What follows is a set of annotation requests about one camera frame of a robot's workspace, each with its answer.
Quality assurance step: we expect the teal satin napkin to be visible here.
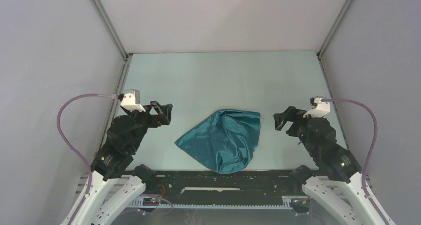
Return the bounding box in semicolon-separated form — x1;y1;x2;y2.
174;109;261;174

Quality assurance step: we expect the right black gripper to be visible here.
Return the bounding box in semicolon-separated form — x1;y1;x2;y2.
272;105;317;157

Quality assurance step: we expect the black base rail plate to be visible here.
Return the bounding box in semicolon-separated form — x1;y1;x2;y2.
146;170;305;207

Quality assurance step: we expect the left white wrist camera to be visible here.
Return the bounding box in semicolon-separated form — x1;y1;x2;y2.
120;89;146;112

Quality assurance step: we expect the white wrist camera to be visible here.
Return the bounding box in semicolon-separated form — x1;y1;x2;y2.
303;96;331;118
120;89;146;112

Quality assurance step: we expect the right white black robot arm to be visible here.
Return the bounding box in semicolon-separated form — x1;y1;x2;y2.
273;102;395;225

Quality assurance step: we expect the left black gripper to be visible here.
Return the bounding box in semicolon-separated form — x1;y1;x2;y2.
126;100;173;152

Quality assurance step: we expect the grey slotted cable duct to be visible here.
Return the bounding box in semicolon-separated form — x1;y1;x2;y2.
123;197;295;210

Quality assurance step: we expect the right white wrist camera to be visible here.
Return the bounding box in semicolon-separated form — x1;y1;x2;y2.
303;96;331;118

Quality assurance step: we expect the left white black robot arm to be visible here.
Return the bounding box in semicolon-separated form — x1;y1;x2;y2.
61;101;173;225

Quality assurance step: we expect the small black circuit board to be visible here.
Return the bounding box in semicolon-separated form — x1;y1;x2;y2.
142;198;160;206

